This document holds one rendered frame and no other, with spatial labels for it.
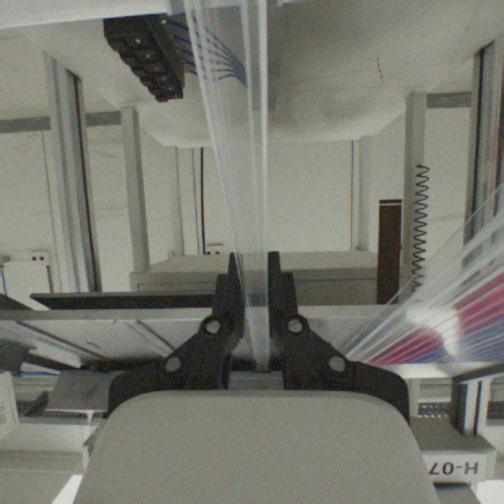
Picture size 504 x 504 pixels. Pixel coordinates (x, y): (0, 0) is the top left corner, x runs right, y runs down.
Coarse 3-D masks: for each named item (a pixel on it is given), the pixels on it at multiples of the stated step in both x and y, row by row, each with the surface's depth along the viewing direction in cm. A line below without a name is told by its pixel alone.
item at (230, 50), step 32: (192, 0) 4; (224, 0) 4; (256, 0) 4; (192, 32) 4; (224, 32) 4; (256, 32) 4; (224, 64) 4; (256, 64) 4; (224, 96) 5; (256, 96) 5; (224, 128) 5; (256, 128) 5; (224, 160) 6; (256, 160) 6; (224, 192) 7; (256, 192) 7; (256, 224) 8; (256, 256) 10; (256, 288) 12; (256, 320) 16; (256, 352) 22
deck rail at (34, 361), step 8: (0, 296) 27; (8, 296) 28; (0, 304) 27; (8, 304) 28; (16, 304) 29; (24, 360) 29; (32, 360) 31; (40, 360) 32; (48, 360) 33; (40, 368) 32; (48, 368) 33; (56, 368) 34; (64, 368) 36; (72, 368) 37
